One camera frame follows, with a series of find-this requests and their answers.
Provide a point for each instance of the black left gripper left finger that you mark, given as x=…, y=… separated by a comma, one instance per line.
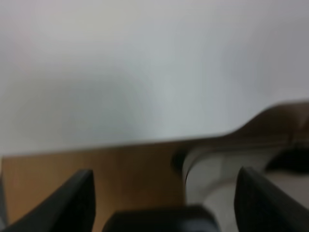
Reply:
x=71, y=208

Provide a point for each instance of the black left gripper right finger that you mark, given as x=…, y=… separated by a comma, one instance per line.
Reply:
x=260, y=206

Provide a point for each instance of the brown linen tote bag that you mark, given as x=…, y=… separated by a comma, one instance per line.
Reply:
x=138, y=176

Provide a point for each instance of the white table leg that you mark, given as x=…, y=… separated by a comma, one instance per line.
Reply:
x=209, y=176

